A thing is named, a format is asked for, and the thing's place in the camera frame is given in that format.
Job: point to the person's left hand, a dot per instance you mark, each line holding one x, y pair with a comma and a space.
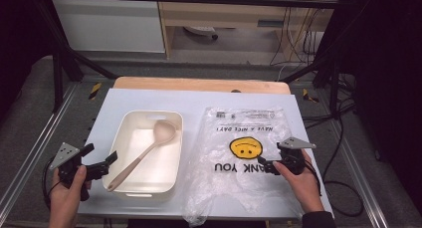
66, 201

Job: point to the white table sheet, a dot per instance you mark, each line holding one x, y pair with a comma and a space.
149, 100

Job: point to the blue-grey desk tray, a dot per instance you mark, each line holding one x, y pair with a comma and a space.
270, 23

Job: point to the white plastic bin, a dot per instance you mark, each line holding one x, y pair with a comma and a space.
156, 175

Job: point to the white cabinet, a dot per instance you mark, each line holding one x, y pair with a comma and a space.
109, 25

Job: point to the black curtain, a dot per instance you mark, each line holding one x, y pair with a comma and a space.
388, 72
16, 39

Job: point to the person's right hand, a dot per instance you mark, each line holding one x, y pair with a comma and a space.
303, 188

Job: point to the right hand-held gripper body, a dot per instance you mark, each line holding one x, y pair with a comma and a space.
293, 155

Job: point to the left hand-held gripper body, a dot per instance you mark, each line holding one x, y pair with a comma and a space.
68, 156

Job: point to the white office chair base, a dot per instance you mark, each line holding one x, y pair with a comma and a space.
200, 31

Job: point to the aluminium floor rail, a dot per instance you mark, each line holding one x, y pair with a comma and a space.
351, 161
40, 142

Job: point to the black metal frame strut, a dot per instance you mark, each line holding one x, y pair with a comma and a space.
308, 69
83, 61

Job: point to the clear smiley plastic bag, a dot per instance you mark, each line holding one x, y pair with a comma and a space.
239, 188

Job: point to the beige silicone spoon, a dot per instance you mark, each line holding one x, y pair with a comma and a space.
164, 132

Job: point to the wooden desk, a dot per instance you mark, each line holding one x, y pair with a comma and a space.
232, 14

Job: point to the yellow black floor tape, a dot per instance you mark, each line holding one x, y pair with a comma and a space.
310, 96
95, 91

